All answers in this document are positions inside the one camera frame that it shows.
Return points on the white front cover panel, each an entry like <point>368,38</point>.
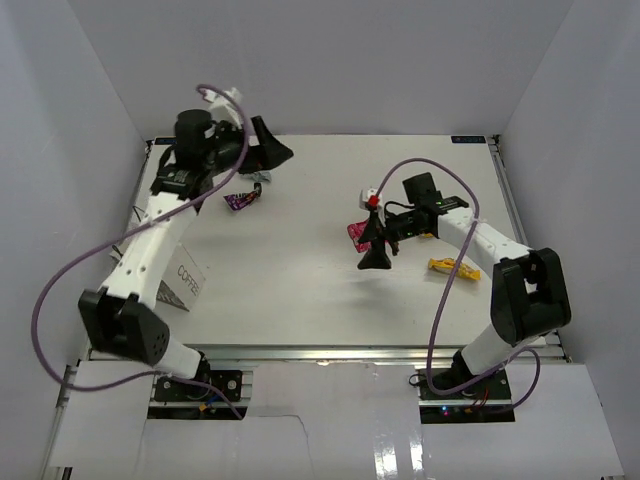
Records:
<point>341,421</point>

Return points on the purple snack bar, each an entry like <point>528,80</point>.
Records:
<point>239,201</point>

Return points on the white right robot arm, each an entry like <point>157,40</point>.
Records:
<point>528,300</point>

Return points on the silver snack packet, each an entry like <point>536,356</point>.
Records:
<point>257,177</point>

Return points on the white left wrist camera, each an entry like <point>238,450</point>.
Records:
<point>221,108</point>

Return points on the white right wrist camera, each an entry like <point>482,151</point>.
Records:
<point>371,202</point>

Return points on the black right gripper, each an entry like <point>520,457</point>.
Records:
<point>376,257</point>

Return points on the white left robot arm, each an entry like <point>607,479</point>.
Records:
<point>119,317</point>

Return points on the blue label corner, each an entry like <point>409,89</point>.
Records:
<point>164,141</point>
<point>468,139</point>

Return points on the red snack packet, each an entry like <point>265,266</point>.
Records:
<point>355,231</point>

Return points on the blue label left corner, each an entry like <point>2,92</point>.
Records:
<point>164,141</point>

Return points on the yellow snack bar wrapper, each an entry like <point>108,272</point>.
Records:
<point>448,265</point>

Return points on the blue label right corner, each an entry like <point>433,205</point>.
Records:
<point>468,139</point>

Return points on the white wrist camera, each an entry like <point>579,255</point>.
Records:
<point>221,108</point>
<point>371,202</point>

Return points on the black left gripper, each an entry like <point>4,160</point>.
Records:
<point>268,154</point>

